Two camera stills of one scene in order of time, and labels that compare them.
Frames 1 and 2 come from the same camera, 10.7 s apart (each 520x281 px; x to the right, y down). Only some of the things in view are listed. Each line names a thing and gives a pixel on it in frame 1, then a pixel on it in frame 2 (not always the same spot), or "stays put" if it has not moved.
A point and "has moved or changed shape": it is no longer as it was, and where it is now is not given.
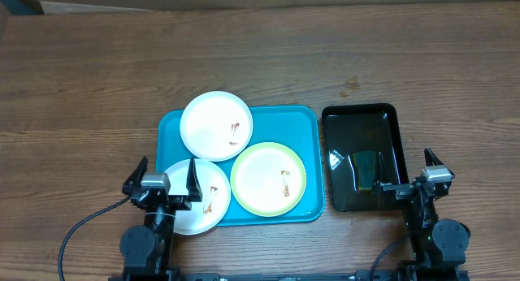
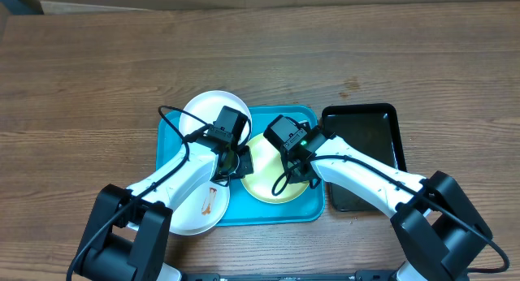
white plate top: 216,126 stays put
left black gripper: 184,204 -> 247,166
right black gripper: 396,190 -> 302,178
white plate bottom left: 205,216 stays put
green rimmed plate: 268,179 has moved or changed shape
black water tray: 363,149 stays put
